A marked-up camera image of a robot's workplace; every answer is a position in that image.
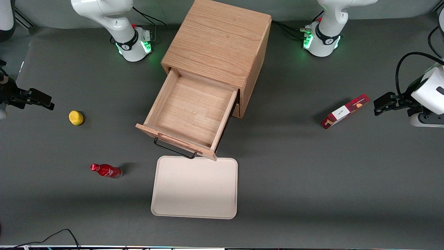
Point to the beige plastic tray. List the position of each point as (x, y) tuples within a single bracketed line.
[(195, 187)]

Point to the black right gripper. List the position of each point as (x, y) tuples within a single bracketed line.
[(10, 92)]

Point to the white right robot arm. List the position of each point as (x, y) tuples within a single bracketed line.
[(116, 21)]

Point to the red soda bottle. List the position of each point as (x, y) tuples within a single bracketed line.
[(107, 171)]

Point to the wooden drawer with raised lip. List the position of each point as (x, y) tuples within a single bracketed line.
[(194, 107)]

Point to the yellow lemon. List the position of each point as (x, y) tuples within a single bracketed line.
[(76, 117)]

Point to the plain wooden drawer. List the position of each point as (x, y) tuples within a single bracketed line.
[(236, 111)]

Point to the dark metal frame rail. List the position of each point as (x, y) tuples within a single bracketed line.
[(23, 18)]

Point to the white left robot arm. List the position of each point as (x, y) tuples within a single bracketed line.
[(327, 31)]

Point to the wooden drawer cabinet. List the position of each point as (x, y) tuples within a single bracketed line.
[(218, 38)]

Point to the red and white carton box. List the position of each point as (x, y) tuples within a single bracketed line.
[(344, 111)]

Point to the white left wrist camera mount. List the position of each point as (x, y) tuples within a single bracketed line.
[(428, 119)]

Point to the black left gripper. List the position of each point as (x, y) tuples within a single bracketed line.
[(403, 101)]

